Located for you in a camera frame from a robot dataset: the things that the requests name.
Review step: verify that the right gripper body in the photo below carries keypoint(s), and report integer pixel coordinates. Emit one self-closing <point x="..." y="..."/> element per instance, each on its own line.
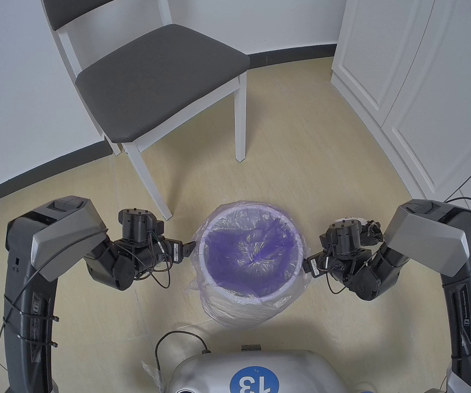
<point x="333" y="266"/>

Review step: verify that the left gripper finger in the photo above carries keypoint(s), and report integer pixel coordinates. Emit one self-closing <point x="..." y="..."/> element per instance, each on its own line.
<point x="189" y="244"/>

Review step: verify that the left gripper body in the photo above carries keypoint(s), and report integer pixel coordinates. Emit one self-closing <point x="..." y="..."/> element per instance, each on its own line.
<point x="157" y="254"/>

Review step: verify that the purple plastic bag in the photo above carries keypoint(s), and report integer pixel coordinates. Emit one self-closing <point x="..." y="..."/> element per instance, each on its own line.
<point x="251" y="252"/>

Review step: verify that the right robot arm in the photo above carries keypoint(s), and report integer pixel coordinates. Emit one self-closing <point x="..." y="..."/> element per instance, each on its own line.
<point x="423" y="235"/>

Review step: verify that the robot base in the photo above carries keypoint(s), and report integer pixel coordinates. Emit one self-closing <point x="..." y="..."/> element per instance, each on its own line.
<point x="219" y="371"/>

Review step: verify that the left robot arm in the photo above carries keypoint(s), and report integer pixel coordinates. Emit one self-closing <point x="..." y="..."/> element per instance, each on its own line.
<point x="67" y="235"/>

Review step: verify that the white trash bin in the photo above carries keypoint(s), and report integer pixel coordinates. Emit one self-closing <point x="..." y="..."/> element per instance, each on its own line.
<point x="235" y="298"/>

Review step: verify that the crumpled black plastic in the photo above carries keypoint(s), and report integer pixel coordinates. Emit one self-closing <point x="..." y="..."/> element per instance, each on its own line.
<point x="372" y="233"/>

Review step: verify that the white chair grey seat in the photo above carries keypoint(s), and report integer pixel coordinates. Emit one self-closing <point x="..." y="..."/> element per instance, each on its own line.
<point x="170" y="96"/>

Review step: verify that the white wardrobe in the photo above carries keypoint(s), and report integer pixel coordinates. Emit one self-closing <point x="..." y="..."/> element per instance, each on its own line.
<point x="415" y="76"/>

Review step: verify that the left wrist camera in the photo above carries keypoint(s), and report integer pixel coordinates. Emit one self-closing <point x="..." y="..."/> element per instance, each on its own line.
<point x="159" y="228"/>

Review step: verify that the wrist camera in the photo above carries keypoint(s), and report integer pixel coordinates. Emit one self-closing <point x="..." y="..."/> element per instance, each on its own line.
<point x="326" y="240"/>
<point x="159" y="228"/>

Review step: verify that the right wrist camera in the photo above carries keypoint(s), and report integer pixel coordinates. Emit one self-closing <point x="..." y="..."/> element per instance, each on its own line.
<point x="326" y="240"/>

